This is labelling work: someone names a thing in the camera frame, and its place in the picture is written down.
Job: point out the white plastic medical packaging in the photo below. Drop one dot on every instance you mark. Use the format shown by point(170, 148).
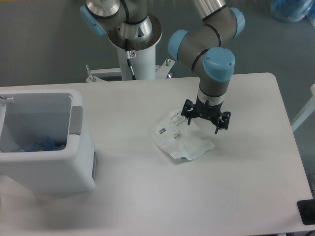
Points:
point(179, 138)

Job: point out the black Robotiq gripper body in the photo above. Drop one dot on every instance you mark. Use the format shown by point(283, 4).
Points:
point(208, 112)

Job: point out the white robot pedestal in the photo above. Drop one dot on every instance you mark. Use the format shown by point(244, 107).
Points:
point(136, 48)

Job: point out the white frame leg right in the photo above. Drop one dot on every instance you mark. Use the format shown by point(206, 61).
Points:
point(305, 111)

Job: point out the white metal base frame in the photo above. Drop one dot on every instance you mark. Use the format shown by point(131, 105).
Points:
point(114, 74)

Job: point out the black device at table edge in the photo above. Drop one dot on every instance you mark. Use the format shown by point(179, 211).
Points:
point(307, 211)

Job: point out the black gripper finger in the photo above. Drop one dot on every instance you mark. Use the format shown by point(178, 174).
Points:
point(221, 120)
point(189, 111)

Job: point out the clear crushed plastic bottle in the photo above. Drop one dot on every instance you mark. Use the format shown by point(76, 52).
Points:
point(43, 144)

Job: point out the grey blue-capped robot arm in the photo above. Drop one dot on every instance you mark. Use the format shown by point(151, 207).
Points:
point(202, 52)

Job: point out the blue plastic bag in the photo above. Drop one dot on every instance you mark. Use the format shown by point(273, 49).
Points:
point(290, 11)

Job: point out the white trash can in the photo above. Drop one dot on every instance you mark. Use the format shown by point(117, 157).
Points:
point(27, 115)

